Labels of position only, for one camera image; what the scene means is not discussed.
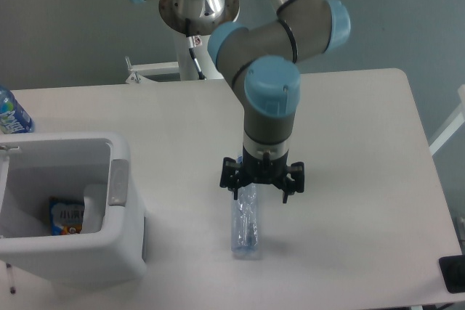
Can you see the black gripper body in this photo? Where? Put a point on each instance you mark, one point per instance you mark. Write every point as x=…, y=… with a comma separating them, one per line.
x=264, y=171

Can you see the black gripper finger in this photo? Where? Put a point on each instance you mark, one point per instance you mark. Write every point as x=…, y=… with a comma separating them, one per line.
x=291, y=180
x=231, y=176

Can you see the clear plastic bottle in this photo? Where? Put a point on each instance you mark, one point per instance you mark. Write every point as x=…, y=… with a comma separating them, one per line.
x=245, y=229

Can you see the white paper wrapper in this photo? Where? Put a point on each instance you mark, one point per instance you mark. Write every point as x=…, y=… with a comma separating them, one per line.
x=94, y=208

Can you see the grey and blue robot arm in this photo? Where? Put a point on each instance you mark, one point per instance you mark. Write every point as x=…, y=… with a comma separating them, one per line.
x=259, y=66

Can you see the white trash can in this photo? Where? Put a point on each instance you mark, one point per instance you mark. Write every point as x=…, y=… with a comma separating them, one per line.
x=38, y=166

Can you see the blue snack packet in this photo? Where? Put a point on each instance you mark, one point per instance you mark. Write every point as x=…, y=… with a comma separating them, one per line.
x=65, y=216

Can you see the black device at table edge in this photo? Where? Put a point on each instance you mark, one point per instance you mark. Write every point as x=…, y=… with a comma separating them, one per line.
x=452, y=268

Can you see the blue labelled water bottle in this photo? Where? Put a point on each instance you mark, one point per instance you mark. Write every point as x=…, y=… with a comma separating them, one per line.
x=14, y=118

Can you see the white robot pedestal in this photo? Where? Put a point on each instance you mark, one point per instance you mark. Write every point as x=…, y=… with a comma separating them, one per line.
x=196, y=52

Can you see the white frame leg right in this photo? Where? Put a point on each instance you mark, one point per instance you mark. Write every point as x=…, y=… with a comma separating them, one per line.
x=449, y=127

